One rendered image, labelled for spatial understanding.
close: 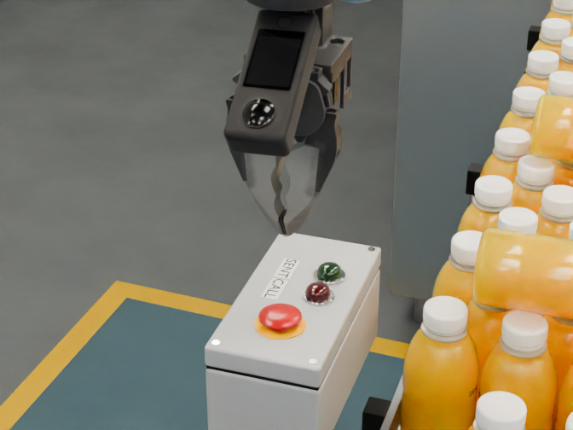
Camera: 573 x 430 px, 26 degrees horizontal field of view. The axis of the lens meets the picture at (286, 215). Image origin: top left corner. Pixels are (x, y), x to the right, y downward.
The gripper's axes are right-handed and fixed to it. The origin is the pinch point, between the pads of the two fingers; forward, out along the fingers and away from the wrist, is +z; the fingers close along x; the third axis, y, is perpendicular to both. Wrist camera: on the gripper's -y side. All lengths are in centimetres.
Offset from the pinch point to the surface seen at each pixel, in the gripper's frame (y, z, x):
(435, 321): 6.2, 11.0, -11.8
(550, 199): 30.7, 10.7, -18.4
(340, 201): 212, 120, 54
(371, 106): 277, 120, 62
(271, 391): -5.4, 12.7, -0.8
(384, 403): 6.9, 21.6, -7.5
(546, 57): 68, 11, -13
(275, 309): 0.0, 8.4, 0.7
